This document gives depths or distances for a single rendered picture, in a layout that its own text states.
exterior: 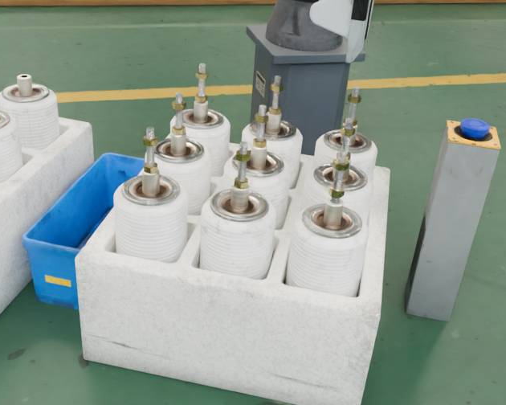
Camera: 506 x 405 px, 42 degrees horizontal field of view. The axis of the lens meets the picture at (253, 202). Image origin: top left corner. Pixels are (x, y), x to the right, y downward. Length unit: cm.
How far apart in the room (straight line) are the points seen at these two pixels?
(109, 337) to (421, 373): 45
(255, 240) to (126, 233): 17
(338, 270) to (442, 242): 26
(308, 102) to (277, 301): 57
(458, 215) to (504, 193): 54
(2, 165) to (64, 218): 14
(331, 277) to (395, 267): 40
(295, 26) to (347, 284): 59
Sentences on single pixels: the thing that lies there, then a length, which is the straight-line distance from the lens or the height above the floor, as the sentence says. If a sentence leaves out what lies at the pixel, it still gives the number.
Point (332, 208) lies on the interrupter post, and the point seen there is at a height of 28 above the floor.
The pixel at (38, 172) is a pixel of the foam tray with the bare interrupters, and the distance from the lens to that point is 108.
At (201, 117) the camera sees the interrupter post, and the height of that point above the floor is 26.
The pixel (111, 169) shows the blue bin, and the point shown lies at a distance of 125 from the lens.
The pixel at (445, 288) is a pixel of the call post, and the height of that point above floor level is 7.
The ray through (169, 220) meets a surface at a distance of 84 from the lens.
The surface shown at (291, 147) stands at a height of 24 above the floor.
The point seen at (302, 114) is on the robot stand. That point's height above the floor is 18.
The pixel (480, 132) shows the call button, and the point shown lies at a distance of 96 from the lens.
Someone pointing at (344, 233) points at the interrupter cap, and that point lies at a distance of 81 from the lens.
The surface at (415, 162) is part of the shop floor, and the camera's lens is 158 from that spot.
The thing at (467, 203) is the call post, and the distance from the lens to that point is 99.
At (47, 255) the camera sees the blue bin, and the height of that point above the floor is 10.
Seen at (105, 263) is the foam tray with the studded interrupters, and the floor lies 18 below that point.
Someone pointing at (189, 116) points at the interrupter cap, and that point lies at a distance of 107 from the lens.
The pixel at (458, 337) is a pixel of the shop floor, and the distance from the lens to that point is 110.
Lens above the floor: 69
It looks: 31 degrees down
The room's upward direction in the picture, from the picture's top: 5 degrees clockwise
